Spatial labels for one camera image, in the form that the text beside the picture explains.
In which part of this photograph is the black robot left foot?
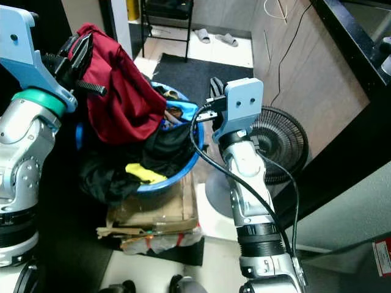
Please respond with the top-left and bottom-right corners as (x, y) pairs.
(97, 280), (136, 293)

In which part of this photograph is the clear plastic wrapped bundle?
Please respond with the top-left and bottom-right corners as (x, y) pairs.
(120, 227), (203, 256)

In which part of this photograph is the yellow cloth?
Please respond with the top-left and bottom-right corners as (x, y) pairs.
(125, 162), (168, 186)

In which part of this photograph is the red warning label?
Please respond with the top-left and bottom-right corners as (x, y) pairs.
(372, 239), (391, 279)

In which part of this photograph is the black robot right foot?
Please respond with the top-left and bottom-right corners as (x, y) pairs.
(169, 274), (213, 293)

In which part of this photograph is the black robot foot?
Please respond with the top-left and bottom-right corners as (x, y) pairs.
(97, 280), (136, 293)
(169, 274), (213, 293)

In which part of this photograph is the black metal chair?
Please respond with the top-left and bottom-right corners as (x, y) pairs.
(139, 0), (191, 62)

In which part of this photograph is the blue plastic laundry basin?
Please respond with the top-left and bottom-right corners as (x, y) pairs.
(75, 80), (200, 195)

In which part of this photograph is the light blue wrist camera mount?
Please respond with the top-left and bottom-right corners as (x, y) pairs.
(0, 5), (78, 117)
(213, 77), (265, 145)

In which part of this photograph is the black clothes pile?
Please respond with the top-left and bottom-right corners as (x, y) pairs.
(78, 121), (191, 206)

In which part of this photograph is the black floor fan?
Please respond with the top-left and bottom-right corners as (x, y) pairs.
(204, 105), (310, 219)

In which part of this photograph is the white wall cable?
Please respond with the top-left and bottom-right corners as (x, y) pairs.
(263, 0), (288, 23)

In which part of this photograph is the black floor mat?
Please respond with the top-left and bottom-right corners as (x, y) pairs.
(150, 52), (255, 106)

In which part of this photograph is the light blue right wrist camera mount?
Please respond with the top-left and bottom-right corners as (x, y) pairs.
(213, 77), (265, 145)

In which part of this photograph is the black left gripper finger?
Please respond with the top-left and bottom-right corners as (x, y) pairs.
(64, 32), (94, 57)
(76, 81), (107, 97)

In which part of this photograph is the light blue left wrist camera mount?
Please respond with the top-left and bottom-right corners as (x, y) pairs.
(0, 5), (78, 117)

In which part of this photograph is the black countertop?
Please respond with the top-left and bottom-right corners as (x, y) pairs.
(310, 0), (391, 101)

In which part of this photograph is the grey slipper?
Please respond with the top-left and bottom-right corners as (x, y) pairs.
(214, 33), (239, 48)
(193, 28), (212, 44)

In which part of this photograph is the dark red garment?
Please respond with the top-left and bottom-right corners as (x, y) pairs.
(75, 23), (151, 145)

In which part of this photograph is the thin black wall cable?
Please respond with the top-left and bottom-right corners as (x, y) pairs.
(277, 0), (313, 109)

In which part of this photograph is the brown cardboard box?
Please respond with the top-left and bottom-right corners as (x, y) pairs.
(96, 179), (203, 242)

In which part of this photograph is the light blue garment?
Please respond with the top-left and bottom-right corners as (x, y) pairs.
(164, 101), (195, 123)

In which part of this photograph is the grey appliance housing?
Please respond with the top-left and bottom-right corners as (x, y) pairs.
(292, 157), (391, 293)

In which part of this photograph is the yellow post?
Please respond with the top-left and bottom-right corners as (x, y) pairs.
(126, 0), (139, 23)

